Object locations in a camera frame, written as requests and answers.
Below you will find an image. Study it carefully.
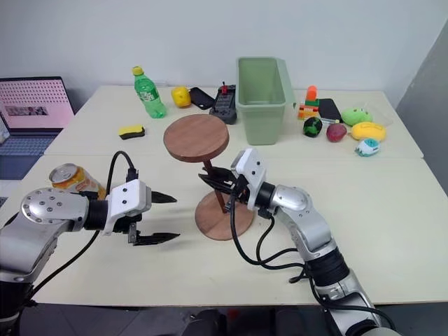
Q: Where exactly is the open laptop with pink screen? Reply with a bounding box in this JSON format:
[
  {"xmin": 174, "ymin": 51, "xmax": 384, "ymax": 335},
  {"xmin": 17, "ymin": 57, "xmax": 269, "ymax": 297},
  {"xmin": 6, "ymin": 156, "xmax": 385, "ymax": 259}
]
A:
[{"xmin": 0, "ymin": 76, "xmax": 76, "ymax": 157}]

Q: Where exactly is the yellow and black sponge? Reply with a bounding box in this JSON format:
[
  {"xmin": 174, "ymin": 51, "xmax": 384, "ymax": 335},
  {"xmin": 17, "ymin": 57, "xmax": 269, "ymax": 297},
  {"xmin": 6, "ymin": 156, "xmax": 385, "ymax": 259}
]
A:
[{"xmin": 118, "ymin": 124, "xmax": 146, "ymax": 141}]

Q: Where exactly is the orange soda can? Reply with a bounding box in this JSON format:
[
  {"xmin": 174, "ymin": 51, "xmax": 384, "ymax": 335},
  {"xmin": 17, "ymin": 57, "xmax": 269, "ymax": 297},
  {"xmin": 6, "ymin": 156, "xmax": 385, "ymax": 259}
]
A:
[{"xmin": 48, "ymin": 163, "xmax": 108, "ymax": 201}]

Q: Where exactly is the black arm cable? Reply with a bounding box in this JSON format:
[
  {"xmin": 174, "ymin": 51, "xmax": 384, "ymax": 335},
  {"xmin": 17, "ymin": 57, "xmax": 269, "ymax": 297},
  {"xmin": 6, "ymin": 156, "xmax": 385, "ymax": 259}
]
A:
[
  {"xmin": 31, "ymin": 150, "xmax": 141, "ymax": 293},
  {"xmin": 226, "ymin": 194, "xmax": 316, "ymax": 285}
]

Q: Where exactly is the green plastic soda bottle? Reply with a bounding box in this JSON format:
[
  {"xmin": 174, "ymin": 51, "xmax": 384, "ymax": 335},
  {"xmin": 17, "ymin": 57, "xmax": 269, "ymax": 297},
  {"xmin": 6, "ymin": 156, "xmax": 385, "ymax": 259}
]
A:
[{"xmin": 132, "ymin": 65, "xmax": 168, "ymax": 119}]

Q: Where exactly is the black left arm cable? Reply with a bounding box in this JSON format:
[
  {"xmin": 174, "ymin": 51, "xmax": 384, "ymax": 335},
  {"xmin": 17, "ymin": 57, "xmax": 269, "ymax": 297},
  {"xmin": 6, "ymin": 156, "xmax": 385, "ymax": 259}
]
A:
[{"xmin": 31, "ymin": 150, "xmax": 141, "ymax": 293}]

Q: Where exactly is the plain black phone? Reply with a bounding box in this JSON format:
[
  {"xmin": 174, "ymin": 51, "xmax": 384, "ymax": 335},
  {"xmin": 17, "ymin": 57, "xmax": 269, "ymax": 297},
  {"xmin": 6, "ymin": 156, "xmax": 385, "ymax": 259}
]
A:
[{"xmin": 317, "ymin": 98, "xmax": 342, "ymax": 124}]

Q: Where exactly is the dark rounded shape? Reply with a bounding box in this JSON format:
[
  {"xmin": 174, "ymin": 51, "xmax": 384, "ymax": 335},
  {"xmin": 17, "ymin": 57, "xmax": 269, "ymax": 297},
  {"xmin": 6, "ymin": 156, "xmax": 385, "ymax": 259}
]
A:
[{"xmin": 183, "ymin": 308, "xmax": 228, "ymax": 336}]

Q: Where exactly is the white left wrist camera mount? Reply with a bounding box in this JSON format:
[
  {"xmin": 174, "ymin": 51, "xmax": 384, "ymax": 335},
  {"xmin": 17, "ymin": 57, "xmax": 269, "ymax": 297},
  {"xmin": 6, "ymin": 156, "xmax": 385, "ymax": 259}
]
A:
[{"xmin": 104, "ymin": 179, "xmax": 153, "ymax": 236}]

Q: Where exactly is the light green plastic bin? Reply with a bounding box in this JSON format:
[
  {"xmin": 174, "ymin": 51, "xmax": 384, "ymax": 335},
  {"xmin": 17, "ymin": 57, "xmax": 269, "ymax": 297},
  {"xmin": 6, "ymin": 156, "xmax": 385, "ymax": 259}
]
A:
[{"xmin": 234, "ymin": 57, "xmax": 298, "ymax": 146}]

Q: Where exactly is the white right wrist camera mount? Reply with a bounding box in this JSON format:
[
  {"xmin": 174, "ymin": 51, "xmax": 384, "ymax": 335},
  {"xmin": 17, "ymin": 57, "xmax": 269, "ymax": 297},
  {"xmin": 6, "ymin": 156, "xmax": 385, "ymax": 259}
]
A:
[{"xmin": 232, "ymin": 148, "xmax": 269, "ymax": 211}]

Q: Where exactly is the green and black toy ball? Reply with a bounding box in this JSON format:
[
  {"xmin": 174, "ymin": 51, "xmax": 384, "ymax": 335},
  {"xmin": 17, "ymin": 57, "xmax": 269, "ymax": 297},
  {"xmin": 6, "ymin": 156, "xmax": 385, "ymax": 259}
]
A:
[{"xmin": 302, "ymin": 117, "xmax": 323, "ymax": 137}]

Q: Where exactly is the black controller with red stick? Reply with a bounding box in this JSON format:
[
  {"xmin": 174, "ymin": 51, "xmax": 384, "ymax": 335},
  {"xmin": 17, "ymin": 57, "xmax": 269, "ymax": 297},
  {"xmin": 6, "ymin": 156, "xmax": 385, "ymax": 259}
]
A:
[{"xmin": 209, "ymin": 82, "xmax": 240, "ymax": 125}]

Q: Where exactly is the white and teal small toy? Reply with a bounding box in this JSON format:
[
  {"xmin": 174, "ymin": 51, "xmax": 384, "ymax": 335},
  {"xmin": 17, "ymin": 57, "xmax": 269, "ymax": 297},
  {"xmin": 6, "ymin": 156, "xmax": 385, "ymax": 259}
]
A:
[{"xmin": 354, "ymin": 137, "xmax": 382, "ymax": 157}]

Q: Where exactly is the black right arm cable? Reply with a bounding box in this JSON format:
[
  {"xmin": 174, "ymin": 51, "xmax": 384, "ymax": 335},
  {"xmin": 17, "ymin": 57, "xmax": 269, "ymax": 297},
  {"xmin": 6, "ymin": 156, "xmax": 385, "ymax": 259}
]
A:
[{"xmin": 226, "ymin": 194, "xmax": 316, "ymax": 285}]

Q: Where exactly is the yellow plush fruit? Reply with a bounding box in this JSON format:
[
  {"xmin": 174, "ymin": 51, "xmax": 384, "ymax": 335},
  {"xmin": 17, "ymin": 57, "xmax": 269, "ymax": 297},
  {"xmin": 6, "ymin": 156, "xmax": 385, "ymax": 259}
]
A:
[{"xmin": 350, "ymin": 121, "xmax": 387, "ymax": 142}]

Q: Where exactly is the green plush frog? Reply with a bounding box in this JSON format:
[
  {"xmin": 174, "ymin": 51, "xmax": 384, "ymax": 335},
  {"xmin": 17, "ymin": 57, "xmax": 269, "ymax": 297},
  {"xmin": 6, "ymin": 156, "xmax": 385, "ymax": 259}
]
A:
[{"xmin": 341, "ymin": 106, "xmax": 375, "ymax": 126}]

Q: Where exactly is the colourful toy block stack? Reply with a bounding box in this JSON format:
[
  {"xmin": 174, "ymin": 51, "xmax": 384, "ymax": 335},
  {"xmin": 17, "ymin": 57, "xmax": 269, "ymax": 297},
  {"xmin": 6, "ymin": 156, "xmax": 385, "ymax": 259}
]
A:
[{"xmin": 297, "ymin": 85, "xmax": 321, "ymax": 121}]

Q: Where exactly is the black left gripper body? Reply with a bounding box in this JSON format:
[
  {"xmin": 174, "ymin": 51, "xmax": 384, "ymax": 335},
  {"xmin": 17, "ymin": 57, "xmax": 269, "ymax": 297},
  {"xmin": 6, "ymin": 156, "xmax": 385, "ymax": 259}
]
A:
[{"xmin": 112, "ymin": 205, "xmax": 155, "ymax": 245}]

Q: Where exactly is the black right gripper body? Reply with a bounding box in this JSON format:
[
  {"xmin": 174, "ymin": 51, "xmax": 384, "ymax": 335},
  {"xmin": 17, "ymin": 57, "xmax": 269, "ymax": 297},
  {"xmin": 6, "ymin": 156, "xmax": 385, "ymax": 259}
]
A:
[{"xmin": 224, "ymin": 171, "xmax": 251, "ymax": 212}]

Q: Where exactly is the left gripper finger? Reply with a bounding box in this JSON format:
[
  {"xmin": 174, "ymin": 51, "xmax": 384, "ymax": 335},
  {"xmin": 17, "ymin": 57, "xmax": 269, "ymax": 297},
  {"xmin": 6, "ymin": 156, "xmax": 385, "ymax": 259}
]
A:
[
  {"xmin": 150, "ymin": 190, "xmax": 178, "ymax": 205},
  {"xmin": 132, "ymin": 231, "xmax": 181, "ymax": 248}
]

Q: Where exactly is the dark red toy fruit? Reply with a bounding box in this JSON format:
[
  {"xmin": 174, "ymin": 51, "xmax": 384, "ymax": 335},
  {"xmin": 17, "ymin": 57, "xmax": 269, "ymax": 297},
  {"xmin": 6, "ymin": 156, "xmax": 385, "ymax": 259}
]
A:
[{"xmin": 325, "ymin": 122, "xmax": 349, "ymax": 143}]

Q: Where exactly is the black phone with camera bump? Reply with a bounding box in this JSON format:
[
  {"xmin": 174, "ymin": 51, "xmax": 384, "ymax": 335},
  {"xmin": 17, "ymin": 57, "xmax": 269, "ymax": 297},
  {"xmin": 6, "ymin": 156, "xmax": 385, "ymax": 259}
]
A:
[{"xmin": 188, "ymin": 86, "xmax": 216, "ymax": 111}]

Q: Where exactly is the wooden pole with round top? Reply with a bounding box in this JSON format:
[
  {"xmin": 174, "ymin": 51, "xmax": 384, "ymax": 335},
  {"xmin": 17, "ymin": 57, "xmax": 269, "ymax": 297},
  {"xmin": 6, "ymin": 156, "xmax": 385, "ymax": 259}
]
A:
[{"xmin": 163, "ymin": 113, "xmax": 230, "ymax": 215}]

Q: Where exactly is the round wooden base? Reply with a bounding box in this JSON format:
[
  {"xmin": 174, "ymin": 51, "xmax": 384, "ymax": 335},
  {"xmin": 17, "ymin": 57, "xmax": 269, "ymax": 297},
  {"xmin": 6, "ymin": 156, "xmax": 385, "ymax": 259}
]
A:
[{"xmin": 195, "ymin": 190, "xmax": 256, "ymax": 242}]

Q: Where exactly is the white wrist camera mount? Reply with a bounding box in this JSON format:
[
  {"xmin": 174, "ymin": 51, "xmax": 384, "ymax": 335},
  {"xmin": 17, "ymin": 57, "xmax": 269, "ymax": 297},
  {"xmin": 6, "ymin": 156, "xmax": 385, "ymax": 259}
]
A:
[
  {"xmin": 104, "ymin": 179, "xmax": 153, "ymax": 236},
  {"xmin": 232, "ymin": 148, "xmax": 269, "ymax": 211}
]

